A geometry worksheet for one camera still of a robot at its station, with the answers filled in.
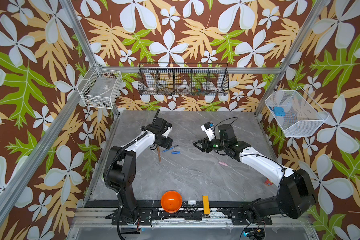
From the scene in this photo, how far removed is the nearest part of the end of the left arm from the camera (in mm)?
706

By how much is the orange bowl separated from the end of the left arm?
0.26 metres

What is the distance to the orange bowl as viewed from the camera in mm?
736
